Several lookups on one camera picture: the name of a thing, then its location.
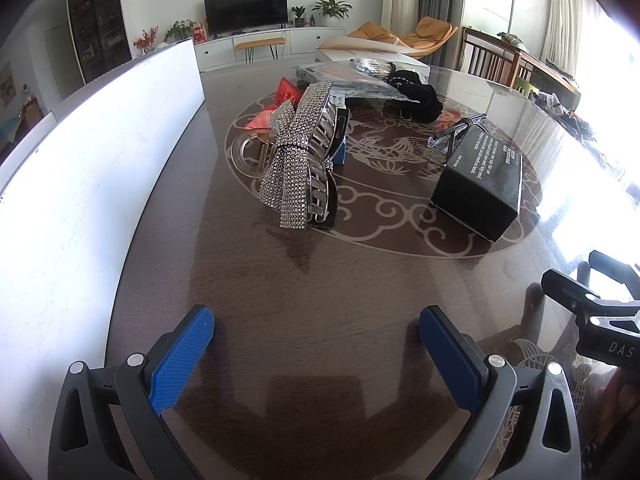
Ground white television cabinet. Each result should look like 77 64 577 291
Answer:
195 25 346 72

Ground rhinestone bow hair claw clip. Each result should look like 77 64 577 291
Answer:
258 80 341 231

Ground large leafy potted plant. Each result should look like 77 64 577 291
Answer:
310 0 353 23

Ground clear eyeglasses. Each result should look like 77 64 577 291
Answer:
427 115 488 153

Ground orange lounge chair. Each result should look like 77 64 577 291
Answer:
400 16 458 58
347 21 401 43

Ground sheer white curtain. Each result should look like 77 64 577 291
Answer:
540 0 601 76

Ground brown coil hair tie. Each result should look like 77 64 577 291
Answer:
255 135 273 171

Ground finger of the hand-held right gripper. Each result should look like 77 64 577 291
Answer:
588 250 640 282
541 269 603 316

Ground dark glass display cabinet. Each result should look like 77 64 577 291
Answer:
66 0 132 85

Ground black television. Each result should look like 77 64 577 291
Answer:
204 0 289 36

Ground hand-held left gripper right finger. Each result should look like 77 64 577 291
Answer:
419 306 583 480

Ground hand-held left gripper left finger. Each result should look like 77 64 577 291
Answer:
47 304 217 480

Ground flat packet in plastic bag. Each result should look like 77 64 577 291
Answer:
295 62 421 103

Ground orange stool with black legs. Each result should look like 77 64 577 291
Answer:
234 35 287 64

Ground wooden sideboard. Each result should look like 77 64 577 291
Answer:
515 50 581 106

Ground large white board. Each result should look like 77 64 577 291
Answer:
0 37 206 441

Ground red flower arrangement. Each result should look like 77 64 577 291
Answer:
132 26 160 53

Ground black rectangular box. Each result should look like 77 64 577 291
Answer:
430 122 523 243

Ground framed wall picture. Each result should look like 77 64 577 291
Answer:
0 62 18 108

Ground white flat box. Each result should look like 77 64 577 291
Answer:
315 37 431 73

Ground black cloth pouch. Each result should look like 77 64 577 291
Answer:
345 70 445 123

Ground bushy green potted plant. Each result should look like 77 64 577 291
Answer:
164 20 197 43

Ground plastic bag of dark sticks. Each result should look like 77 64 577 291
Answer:
350 57 396 78

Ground person's right hand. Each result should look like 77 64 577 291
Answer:
602 370 640 456

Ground transparent ring hair clip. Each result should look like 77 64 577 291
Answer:
231 132 273 173

